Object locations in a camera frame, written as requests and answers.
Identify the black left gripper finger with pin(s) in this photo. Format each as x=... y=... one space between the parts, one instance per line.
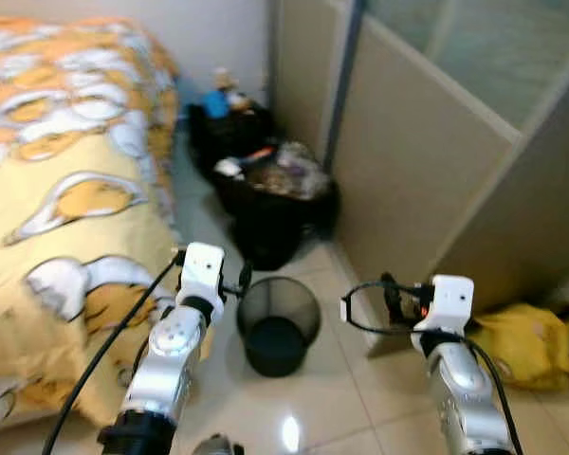
x=246 y=280

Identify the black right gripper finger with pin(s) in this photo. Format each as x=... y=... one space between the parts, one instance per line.
x=391 y=296

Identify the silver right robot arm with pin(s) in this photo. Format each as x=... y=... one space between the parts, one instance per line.
x=465 y=398

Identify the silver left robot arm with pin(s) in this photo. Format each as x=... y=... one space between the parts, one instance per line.
x=166 y=360

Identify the large black bag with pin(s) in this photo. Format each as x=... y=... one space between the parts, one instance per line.
x=270 y=227

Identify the black mesh waste bin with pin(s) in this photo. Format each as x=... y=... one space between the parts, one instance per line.
x=277 y=346

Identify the small white item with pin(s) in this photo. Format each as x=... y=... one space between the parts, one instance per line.
x=228 y=169

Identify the grey brown patterned cloth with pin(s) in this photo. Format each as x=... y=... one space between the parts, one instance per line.
x=294 y=175

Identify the yellow crumpled bag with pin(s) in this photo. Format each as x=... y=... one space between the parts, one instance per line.
x=526 y=346

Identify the small red item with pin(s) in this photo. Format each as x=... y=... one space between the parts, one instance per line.
x=259 y=153

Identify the beige partition cabinet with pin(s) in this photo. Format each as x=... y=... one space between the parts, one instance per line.
x=408 y=161

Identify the small black bag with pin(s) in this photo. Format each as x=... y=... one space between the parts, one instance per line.
x=209 y=137

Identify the robot leg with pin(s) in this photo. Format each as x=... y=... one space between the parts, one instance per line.
x=216 y=445

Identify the blue bottle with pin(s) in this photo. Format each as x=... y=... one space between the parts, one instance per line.
x=216 y=102

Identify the small tan bottle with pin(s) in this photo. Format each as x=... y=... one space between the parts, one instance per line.
x=229 y=83

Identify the yellow egg print blanket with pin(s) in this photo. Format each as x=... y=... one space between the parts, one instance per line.
x=66 y=142

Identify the beige door panel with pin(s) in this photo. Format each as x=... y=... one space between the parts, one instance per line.
x=299 y=66

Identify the frosted glass pane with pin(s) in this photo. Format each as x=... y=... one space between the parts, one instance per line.
x=474 y=47

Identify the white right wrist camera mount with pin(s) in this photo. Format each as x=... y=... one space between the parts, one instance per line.
x=448 y=301

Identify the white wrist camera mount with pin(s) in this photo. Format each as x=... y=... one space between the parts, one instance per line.
x=448 y=301
x=201 y=270

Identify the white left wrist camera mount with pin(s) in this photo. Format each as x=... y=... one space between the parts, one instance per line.
x=201 y=270

